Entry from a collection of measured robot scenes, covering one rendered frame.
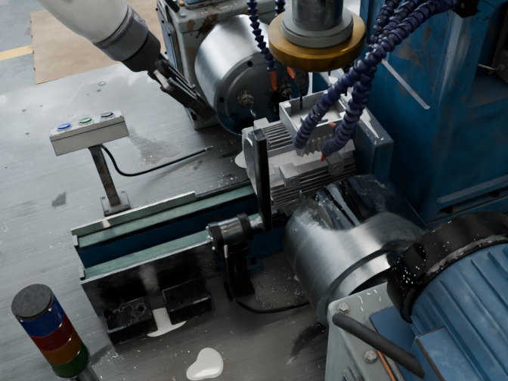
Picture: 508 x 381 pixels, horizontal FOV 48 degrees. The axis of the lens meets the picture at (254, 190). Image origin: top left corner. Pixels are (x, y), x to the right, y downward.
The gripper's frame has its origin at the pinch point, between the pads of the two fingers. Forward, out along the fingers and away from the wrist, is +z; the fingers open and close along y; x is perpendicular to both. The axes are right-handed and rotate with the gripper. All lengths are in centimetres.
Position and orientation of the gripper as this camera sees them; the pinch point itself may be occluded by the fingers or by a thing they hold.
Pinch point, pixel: (200, 106)
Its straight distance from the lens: 115.6
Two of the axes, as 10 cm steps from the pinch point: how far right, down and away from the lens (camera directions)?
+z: 5.2, 4.4, 7.3
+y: -3.5, -6.8, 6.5
